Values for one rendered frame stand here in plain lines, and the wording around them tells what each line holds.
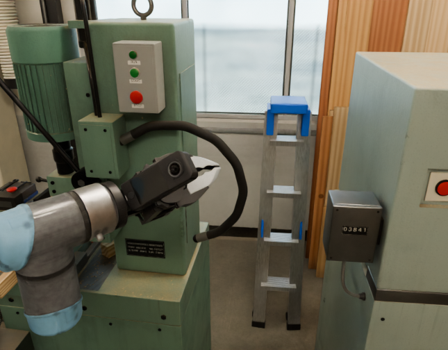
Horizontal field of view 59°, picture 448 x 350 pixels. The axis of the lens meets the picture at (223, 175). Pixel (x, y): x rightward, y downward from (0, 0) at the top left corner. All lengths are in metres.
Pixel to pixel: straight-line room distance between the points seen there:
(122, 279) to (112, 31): 0.70
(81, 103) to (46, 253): 0.67
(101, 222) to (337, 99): 1.93
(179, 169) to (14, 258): 0.23
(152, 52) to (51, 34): 0.32
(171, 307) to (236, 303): 1.20
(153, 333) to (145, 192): 0.75
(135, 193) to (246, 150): 2.02
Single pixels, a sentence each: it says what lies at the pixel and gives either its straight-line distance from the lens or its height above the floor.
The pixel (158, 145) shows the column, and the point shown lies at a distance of 1.06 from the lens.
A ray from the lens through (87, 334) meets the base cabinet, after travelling 1.37.
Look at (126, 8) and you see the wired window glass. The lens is 2.63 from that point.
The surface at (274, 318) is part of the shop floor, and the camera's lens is 2.29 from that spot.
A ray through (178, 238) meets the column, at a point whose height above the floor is 0.93.
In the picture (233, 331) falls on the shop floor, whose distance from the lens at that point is 2.21.
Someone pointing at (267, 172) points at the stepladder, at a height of 0.83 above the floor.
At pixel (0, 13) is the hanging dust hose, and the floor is 1.49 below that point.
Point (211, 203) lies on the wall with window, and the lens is 2.77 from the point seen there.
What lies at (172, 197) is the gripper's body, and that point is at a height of 1.29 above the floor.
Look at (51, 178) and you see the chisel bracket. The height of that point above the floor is 1.06.
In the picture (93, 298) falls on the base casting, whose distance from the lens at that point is 1.26.
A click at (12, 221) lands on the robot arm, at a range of 0.54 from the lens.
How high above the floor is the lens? 1.57
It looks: 24 degrees down
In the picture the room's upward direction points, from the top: straight up
